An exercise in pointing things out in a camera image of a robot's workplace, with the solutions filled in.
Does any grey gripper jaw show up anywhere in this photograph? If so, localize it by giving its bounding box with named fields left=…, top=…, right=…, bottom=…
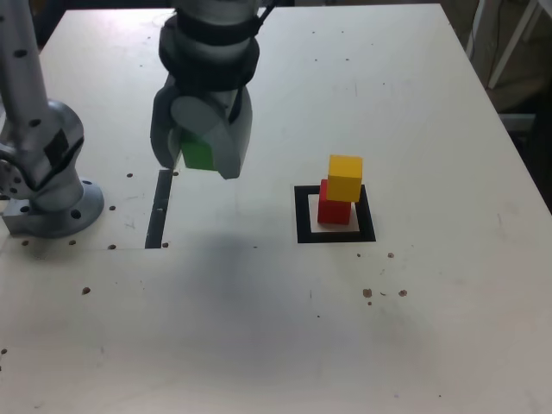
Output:
left=170, top=88, right=254, bottom=180
left=149, top=75, right=183, bottom=170

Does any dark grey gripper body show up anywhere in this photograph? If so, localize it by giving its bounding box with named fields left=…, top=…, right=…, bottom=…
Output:
left=183, top=87, right=242, bottom=122

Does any green cube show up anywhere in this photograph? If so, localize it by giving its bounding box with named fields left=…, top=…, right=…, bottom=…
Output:
left=179, top=129, right=217, bottom=172

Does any yellow cube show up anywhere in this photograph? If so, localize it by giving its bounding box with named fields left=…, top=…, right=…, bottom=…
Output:
left=326, top=154, right=364, bottom=204

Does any red cube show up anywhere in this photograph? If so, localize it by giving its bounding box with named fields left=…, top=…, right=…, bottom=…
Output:
left=317, top=179, right=353, bottom=226

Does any black tape square outline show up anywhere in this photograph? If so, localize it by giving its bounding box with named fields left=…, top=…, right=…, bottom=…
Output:
left=293, top=184, right=377, bottom=245

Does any black tape strip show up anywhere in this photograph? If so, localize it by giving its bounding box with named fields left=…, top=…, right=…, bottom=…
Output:
left=144, top=169, right=174, bottom=250

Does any white metal rack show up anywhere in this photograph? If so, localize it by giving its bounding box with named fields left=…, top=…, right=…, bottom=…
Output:
left=465, top=0, right=552, bottom=91

